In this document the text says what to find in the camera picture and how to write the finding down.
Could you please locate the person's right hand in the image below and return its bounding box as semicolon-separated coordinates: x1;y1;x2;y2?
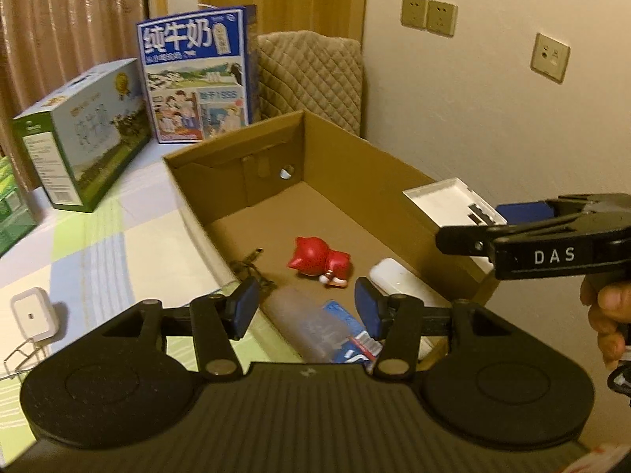
581;276;631;370

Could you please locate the blue printed packet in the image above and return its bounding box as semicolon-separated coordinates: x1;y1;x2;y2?
320;300;384;365

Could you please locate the red cat figurine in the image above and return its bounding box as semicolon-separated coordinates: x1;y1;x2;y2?
288;236;352;287

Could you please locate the beige wall socket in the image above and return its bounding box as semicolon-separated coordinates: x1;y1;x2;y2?
400;0;429;29
426;0;458;36

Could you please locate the brown curtain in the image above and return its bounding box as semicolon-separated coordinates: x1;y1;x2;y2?
0;0;149;193

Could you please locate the green shrink-wrapped carton pack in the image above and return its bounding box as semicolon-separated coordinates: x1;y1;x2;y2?
0;155;43;257

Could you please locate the green and white milk box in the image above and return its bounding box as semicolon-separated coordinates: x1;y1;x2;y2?
12;58;151;214

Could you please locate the cream white power adapter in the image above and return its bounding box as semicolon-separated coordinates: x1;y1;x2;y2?
369;257;447;307

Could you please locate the blue milk box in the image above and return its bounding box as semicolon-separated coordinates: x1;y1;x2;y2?
136;5;259;143

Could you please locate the white tray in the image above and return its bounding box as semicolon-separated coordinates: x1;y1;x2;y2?
401;177;508;274

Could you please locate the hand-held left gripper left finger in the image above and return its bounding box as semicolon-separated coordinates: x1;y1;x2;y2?
101;276;260;381

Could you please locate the white square night light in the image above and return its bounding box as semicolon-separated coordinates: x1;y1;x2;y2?
11;287;57;342

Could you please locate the brown cardboard box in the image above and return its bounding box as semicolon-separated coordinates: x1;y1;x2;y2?
162;108;501;365

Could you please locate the beige wall outlet plate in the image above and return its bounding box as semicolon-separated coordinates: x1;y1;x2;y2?
530;33;571;83

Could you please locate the black cable with plug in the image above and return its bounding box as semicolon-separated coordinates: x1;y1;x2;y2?
231;246;275;287

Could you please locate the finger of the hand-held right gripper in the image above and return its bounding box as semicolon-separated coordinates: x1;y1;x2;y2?
435;207;631;262
497;193;631;227

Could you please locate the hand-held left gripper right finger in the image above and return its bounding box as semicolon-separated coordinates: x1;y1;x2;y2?
354;277;513;380

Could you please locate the beige quilted cushion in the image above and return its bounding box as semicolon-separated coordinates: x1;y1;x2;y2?
256;30;366;139

